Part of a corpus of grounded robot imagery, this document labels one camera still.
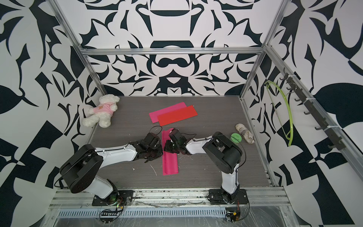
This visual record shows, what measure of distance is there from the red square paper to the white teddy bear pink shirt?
Result: 0.34 m

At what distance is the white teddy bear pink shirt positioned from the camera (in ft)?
3.14

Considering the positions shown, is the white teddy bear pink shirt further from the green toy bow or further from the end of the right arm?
the green toy bow

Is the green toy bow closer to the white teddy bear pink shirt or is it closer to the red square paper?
the red square paper

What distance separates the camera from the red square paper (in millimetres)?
1069
